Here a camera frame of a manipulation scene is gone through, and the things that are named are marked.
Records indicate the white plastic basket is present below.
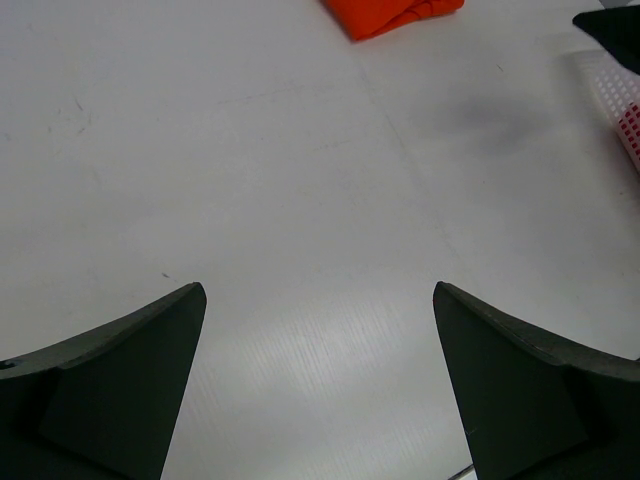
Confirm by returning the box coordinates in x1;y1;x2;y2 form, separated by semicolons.
569;50;639;171

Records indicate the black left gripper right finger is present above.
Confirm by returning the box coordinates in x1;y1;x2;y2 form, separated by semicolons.
433;282;639;479

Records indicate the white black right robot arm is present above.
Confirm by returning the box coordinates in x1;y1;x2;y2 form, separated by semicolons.
572;5;640;75

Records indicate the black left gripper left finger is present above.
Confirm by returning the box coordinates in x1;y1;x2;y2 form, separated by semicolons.
1;282;206;479

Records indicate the magenta t shirt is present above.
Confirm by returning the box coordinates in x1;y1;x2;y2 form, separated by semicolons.
617;102;640;167

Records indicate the orange t shirt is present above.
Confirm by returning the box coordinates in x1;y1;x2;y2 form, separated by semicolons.
322;0;465;42

